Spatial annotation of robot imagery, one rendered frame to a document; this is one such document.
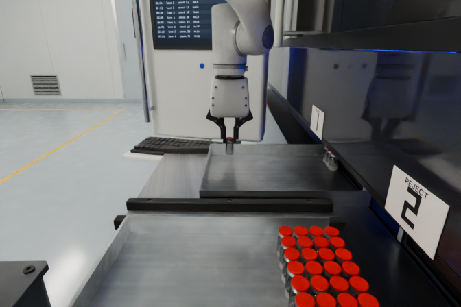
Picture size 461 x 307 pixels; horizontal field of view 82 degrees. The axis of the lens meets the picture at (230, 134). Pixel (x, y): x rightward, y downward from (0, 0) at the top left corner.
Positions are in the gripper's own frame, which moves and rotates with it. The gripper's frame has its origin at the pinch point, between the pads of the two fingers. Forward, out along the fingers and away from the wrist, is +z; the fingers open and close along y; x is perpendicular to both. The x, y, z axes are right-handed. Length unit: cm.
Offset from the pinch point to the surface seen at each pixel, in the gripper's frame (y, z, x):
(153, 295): 9.0, 7.7, 41.9
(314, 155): -24.6, 7.6, -3.7
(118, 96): 249, 82, -494
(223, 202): 0.8, 5.9, 23.4
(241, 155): -3.3, 7.7, -3.8
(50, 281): 96, 96, -39
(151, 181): 18.4, 7.9, 11.9
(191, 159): 10.8, 7.9, -1.2
